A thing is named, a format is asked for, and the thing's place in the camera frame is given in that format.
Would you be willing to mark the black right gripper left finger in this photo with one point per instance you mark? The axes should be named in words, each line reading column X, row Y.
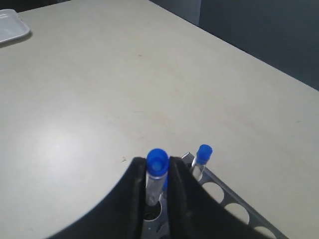
column 119, row 215

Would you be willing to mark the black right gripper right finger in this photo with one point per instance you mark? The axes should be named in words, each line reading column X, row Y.
column 194, row 214

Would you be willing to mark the blue capped tube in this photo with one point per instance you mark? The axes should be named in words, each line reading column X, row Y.
column 157, row 168
column 165, row 186
column 200, row 161

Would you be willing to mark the stainless steel test tube rack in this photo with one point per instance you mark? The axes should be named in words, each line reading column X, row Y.
column 156, row 219

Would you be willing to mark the white plastic tray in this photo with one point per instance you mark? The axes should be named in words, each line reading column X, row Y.
column 11, row 26

